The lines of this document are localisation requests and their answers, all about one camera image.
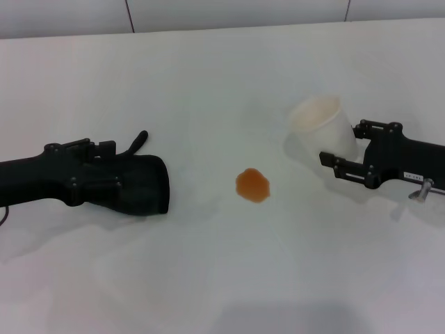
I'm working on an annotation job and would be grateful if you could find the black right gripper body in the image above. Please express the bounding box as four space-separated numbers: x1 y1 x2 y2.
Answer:
361 123 445 196

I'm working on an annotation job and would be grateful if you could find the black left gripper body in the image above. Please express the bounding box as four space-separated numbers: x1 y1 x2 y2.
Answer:
0 143 92 208

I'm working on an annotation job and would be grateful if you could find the white paper cup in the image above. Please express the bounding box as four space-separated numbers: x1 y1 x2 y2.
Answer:
289 95 359 163

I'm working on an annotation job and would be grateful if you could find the dark rag with loop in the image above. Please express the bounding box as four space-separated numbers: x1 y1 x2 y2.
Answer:
83 130 171 216

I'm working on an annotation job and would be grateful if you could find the orange-brown liquid stain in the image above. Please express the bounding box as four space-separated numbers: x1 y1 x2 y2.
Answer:
235 168 271 203

